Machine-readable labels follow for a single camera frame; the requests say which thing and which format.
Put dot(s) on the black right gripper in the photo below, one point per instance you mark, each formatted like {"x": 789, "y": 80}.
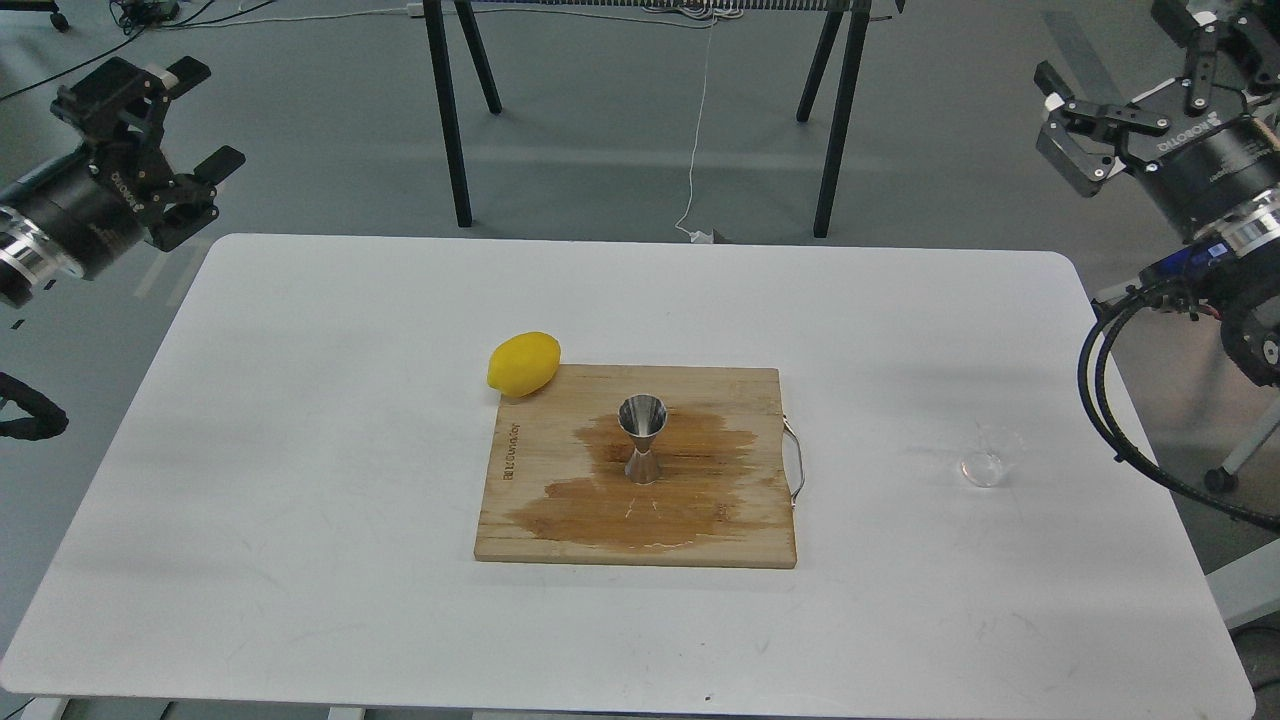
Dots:
{"x": 1197, "y": 151}

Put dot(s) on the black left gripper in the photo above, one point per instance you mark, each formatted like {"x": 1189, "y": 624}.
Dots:
{"x": 79, "y": 213}

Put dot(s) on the clear glass cup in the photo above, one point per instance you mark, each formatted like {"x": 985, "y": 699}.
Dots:
{"x": 993, "y": 456}

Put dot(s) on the steel jigger measuring cup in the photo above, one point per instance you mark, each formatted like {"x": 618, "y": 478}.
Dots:
{"x": 642, "y": 418}

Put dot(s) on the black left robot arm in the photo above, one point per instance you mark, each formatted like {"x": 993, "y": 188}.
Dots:
{"x": 79, "y": 213}

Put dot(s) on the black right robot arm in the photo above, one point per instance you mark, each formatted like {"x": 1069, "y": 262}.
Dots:
{"x": 1231, "y": 268}

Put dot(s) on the yellow lemon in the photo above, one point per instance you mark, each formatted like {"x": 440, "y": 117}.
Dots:
{"x": 523, "y": 364}

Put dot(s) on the wooden cutting board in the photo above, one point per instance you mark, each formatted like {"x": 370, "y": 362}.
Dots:
{"x": 679, "y": 466}

